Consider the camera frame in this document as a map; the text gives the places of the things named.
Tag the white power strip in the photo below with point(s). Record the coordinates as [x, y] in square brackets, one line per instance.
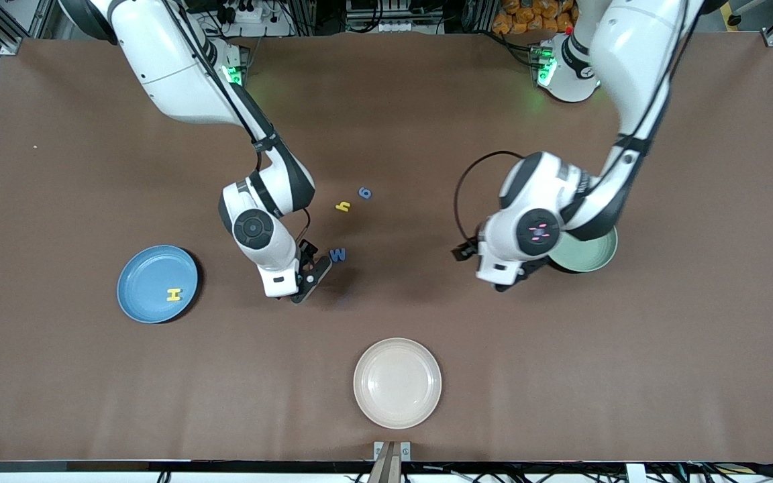
[245, 12]

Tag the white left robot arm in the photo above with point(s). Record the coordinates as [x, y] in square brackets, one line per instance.
[635, 67]

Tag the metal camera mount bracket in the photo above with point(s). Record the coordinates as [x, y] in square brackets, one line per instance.
[392, 459]

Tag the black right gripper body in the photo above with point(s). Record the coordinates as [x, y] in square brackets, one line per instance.
[306, 254]

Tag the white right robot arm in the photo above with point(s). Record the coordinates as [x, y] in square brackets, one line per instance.
[172, 74]

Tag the green plate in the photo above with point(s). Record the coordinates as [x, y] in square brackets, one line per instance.
[594, 256]

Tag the brown table cover sheet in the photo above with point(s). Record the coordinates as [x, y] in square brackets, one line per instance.
[561, 369]

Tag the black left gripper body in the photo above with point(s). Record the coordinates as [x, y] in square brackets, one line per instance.
[465, 251]

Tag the orange snack bags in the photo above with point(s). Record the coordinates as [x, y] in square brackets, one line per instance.
[527, 17]

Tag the beige plate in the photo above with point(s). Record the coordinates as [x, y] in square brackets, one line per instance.
[396, 383]

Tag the blue foam letter g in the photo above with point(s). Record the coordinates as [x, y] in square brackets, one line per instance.
[365, 193]

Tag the blue foam letter W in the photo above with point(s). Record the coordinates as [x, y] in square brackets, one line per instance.
[337, 255]

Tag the blue plate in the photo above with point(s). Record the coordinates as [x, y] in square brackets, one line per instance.
[151, 275]

